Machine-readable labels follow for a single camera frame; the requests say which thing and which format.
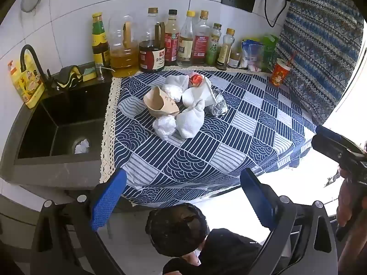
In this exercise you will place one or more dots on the black faucet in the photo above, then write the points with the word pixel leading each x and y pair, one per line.
pixel 34 57

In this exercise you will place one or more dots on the blue patterned woven cloth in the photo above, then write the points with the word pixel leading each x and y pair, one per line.
pixel 315 48

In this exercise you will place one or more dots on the crushed brown paper cup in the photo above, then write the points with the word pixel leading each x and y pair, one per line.
pixel 160 103

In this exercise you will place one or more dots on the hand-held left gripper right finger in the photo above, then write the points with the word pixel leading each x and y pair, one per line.
pixel 258 199

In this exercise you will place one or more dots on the crumpled paper in drain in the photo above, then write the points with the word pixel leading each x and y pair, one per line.
pixel 81 146

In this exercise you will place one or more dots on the black sink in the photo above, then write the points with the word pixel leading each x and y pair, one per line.
pixel 57 126

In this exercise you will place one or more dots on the red wrapper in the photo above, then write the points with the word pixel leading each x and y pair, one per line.
pixel 195 79

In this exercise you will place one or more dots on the large cooking oil jug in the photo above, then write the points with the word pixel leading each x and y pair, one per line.
pixel 123 48

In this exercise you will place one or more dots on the green yellow sauce bottle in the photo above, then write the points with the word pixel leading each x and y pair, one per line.
pixel 99 40

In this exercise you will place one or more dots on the red label vinegar bottle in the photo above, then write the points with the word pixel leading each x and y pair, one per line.
pixel 172 38

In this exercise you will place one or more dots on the dark soy sauce jug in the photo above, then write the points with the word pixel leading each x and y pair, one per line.
pixel 152 51

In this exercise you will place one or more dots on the blue white plastic bag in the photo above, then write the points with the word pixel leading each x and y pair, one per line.
pixel 252 54

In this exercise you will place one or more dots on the person's dark clothing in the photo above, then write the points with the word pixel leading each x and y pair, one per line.
pixel 226 252

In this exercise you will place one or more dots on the blue white patterned tablecloth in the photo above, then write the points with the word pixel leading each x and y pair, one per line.
pixel 229 143

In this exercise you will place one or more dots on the yellow green sponge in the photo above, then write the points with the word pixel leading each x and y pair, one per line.
pixel 89 73

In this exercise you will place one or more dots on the dark yellow trimmed rag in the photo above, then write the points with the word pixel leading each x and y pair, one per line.
pixel 68 76

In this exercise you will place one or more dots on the red paper cup with straw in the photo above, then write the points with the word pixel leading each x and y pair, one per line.
pixel 279 74

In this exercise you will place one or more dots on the green plastic bag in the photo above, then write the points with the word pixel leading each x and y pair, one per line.
pixel 269 48

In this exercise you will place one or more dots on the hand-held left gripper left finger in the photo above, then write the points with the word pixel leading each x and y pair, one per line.
pixel 109 199

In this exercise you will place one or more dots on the crumpled clear plastic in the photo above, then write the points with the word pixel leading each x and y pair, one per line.
pixel 218 104

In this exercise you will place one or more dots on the metal sink knob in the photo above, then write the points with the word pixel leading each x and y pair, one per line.
pixel 100 73

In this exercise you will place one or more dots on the small glass jar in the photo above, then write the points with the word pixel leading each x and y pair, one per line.
pixel 234 59

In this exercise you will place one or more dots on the yellow dish soap bottle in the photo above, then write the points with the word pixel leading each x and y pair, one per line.
pixel 25 84

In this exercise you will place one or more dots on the person's right hand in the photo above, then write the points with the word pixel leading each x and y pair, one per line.
pixel 345 200

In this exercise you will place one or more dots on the red label clear bottle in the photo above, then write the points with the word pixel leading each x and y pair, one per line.
pixel 201 40

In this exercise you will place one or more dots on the green label bottle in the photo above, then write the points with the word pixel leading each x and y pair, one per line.
pixel 213 45

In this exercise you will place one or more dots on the beige label clear bottle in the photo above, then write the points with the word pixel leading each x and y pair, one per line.
pixel 185 43

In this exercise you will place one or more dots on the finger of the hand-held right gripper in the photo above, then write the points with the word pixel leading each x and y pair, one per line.
pixel 335 136
pixel 325 147

